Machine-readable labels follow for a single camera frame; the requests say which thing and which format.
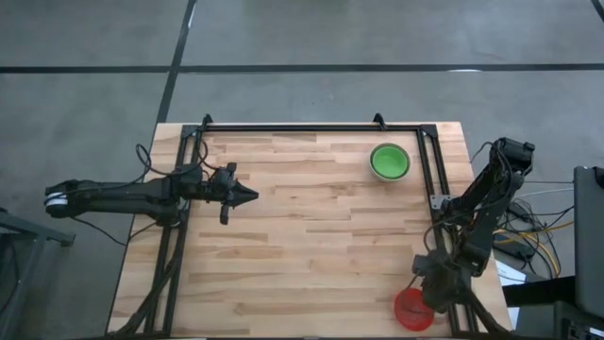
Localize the green plastic bowl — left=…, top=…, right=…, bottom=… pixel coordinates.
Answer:
left=372, top=145, right=409, bottom=180

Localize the yellow floor cable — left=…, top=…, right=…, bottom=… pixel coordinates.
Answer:
left=488, top=220, right=575, bottom=280

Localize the dark grey equipment box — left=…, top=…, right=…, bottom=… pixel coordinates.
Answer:
left=516, top=301, right=604, bottom=340

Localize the grey metal stand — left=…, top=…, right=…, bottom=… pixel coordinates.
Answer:
left=0, top=207, right=76, bottom=340

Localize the white paper sheet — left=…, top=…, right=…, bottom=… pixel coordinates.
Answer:
left=495, top=259, right=526, bottom=287

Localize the black metal beam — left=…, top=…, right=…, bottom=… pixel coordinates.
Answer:
left=502, top=275, right=578, bottom=309

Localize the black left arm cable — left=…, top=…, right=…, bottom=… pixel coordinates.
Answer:
left=69, top=139, right=210, bottom=247

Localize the red plastic bowl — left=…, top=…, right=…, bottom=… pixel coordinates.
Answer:
left=394, top=287, right=436, bottom=332

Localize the white ribbed bowl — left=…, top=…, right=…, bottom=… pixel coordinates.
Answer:
left=369, top=142, right=411, bottom=183

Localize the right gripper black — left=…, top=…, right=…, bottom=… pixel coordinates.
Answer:
left=413, top=249, right=468, bottom=314

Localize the black aluminium table frame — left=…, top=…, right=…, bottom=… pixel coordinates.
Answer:
left=109, top=123, right=514, bottom=339

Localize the grey cabinet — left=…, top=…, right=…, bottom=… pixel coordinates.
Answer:
left=573, top=164, right=604, bottom=318

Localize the black floor cable bundle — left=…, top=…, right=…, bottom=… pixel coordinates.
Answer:
left=490, top=178, right=575, bottom=280

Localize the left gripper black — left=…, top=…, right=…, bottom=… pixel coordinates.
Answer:
left=202, top=161, right=260, bottom=226

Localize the black power strip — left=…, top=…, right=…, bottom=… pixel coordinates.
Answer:
left=493, top=235, right=537, bottom=262

